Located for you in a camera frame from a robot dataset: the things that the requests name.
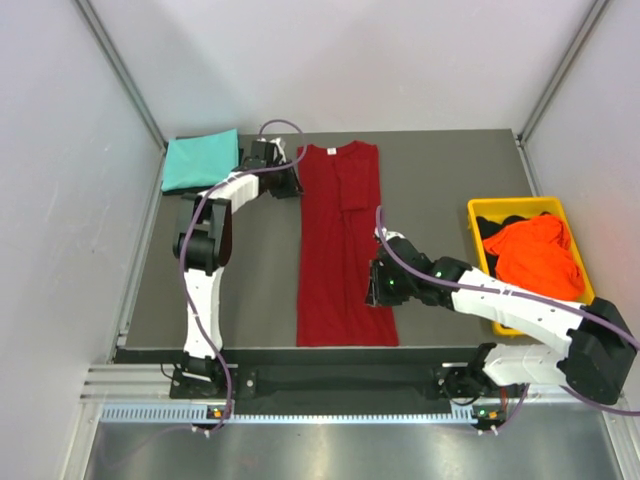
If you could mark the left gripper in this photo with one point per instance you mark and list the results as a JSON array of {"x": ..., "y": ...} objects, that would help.
[{"x": 291, "y": 188}]

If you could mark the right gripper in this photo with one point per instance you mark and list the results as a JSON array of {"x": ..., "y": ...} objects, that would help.
[{"x": 376, "y": 295}]

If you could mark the dark red t-shirt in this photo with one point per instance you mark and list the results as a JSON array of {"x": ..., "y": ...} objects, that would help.
[{"x": 341, "y": 194}]

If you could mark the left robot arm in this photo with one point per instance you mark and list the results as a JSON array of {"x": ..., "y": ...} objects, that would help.
[{"x": 203, "y": 245}]

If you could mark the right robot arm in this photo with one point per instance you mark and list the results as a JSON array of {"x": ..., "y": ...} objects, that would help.
[{"x": 584, "y": 348}]

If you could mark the folded teal t-shirt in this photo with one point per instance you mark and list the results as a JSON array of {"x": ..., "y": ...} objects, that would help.
[{"x": 225, "y": 142}]

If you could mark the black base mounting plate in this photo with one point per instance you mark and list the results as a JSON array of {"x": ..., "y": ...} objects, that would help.
[{"x": 337, "y": 381}]

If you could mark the black garment in bin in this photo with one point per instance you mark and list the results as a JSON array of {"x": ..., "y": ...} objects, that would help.
[{"x": 488, "y": 228}]

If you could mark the orange t-shirt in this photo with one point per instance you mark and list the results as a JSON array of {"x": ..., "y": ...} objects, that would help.
[{"x": 535, "y": 255}]

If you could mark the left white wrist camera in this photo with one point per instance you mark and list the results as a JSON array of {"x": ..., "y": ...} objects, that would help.
[{"x": 279, "y": 154}]

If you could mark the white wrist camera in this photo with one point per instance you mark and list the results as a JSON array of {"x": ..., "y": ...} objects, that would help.
[
  {"x": 279, "y": 154},
  {"x": 383, "y": 234}
]

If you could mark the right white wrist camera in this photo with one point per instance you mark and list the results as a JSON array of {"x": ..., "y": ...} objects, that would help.
[{"x": 383, "y": 234}]

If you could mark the aluminium frame rail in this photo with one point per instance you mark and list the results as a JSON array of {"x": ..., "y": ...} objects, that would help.
[{"x": 127, "y": 382}]

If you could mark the grey slotted cable duct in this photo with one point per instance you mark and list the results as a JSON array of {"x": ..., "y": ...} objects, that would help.
[{"x": 202, "y": 414}]

